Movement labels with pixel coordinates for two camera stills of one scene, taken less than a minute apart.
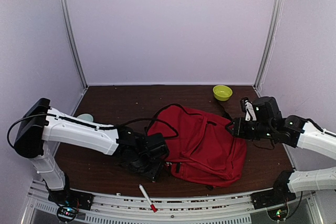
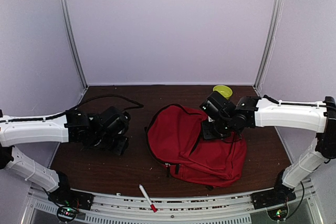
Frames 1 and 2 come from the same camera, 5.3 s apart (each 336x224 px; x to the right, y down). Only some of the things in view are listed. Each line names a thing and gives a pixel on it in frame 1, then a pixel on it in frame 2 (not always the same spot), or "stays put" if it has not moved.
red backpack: (201, 148) stays put
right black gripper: (238, 129) -> (207, 134)
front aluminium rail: (109, 209) stays put
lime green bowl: (222, 93) stays put
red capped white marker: (151, 204) stays put
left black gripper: (153, 174) -> (120, 148)
